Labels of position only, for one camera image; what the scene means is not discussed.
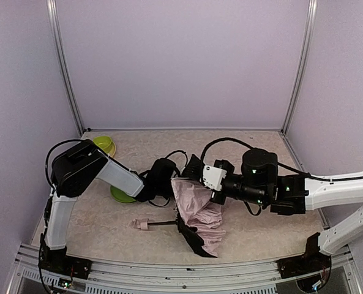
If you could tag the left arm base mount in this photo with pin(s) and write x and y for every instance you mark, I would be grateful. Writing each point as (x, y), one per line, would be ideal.
(67, 265)

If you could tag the beige plate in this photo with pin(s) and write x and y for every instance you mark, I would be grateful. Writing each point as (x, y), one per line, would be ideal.
(113, 149)

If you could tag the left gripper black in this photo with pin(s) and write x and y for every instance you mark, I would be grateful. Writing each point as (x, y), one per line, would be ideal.
(164, 179)

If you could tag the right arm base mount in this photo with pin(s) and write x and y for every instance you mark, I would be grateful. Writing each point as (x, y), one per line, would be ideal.
(300, 265)

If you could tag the front aluminium rail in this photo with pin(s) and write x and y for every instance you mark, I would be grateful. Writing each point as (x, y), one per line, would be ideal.
(243, 277)

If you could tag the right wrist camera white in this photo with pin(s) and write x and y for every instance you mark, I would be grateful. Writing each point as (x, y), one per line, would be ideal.
(212, 177)

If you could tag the pink and black umbrella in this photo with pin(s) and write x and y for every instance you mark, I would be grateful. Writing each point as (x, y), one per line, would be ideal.
(199, 220)

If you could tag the right aluminium corner post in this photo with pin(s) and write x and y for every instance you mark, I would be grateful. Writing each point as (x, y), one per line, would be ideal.
(302, 65)

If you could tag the left aluminium corner post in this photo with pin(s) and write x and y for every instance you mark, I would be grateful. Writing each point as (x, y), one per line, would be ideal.
(57, 36)

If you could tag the aluminium corner post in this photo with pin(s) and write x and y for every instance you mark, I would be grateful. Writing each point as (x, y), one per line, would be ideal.
(57, 36)
(302, 65)

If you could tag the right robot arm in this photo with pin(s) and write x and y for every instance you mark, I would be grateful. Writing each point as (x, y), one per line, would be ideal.
(260, 183)

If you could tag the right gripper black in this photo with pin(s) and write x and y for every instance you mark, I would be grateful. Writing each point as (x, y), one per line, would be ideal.
(217, 196)

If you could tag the green bowl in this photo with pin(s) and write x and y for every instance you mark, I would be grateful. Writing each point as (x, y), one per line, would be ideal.
(104, 143)

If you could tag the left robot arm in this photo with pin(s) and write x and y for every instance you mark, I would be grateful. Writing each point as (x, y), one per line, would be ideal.
(70, 173)

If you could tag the green plate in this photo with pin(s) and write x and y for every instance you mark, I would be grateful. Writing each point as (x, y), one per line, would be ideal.
(121, 196)

